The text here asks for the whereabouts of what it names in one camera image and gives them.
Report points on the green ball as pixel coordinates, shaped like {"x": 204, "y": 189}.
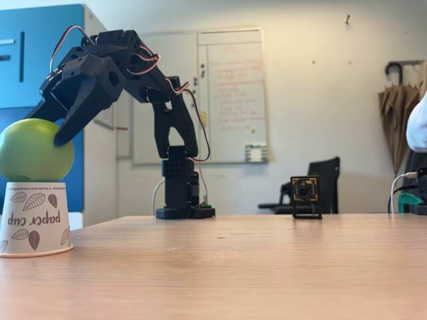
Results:
{"x": 33, "y": 153}

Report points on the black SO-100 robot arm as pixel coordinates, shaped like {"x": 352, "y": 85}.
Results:
{"x": 173, "y": 133}

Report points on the white leaf-print paper cup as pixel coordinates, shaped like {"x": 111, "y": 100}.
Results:
{"x": 36, "y": 220}

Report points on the blue and grey cabinet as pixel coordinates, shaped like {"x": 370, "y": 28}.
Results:
{"x": 20, "y": 50}

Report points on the yellow whiteboard magnet clip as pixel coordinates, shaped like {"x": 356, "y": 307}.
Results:
{"x": 203, "y": 119}

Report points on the whiteboard eraser holder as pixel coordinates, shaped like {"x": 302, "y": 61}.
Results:
{"x": 255, "y": 153}

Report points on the black chair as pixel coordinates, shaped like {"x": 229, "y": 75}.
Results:
{"x": 325, "y": 180}

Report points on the folded brown umbrella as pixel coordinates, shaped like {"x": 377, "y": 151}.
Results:
{"x": 393, "y": 123}

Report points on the person's white shirt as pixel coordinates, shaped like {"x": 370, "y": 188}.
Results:
{"x": 419, "y": 128}

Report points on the green table clamp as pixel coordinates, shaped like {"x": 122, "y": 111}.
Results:
{"x": 405, "y": 200}

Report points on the wall whiteboard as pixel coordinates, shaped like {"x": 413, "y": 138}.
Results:
{"x": 233, "y": 83}

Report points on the small camera module on stand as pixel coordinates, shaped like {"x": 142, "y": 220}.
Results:
{"x": 303, "y": 191}

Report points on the small wall hook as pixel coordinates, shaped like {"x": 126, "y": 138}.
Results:
{"x": 347, "y": 19}

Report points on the grey wall coat rack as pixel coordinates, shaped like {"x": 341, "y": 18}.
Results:
{"x": 405, "y": 63}

